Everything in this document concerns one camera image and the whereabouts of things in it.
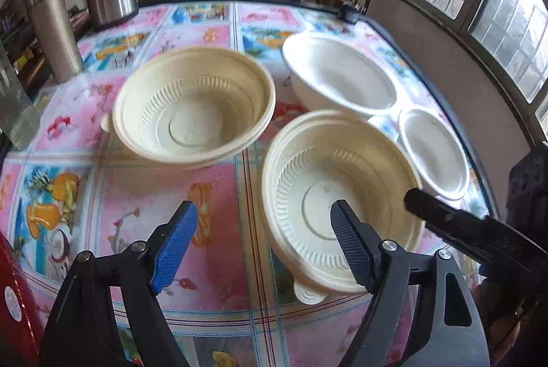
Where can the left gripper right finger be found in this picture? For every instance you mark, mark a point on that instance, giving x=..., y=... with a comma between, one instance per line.
x=446, y=329

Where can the large white paper bowl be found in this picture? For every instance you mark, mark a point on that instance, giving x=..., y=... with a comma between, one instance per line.
x=330, y=73

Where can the clear bottle mint lid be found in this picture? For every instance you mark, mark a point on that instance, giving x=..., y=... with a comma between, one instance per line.
x=19, y=119

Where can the red plastic basket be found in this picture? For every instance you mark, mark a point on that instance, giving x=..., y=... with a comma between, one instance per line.
x=20, y=328

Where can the small black ashtray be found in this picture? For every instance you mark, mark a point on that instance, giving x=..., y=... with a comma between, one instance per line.
x=350, y=11

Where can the slim steel thermos flask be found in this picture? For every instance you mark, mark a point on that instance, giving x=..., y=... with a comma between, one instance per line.
x=56, y=39

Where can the beige ribbed bowl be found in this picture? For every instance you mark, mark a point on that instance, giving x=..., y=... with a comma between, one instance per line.
x=193, y=107
x=315, y=160

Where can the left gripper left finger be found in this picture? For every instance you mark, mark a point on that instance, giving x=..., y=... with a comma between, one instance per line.
x=81, y=329

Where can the small white paper bowl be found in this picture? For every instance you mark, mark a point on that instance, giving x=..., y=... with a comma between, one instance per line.
x=436, y=153

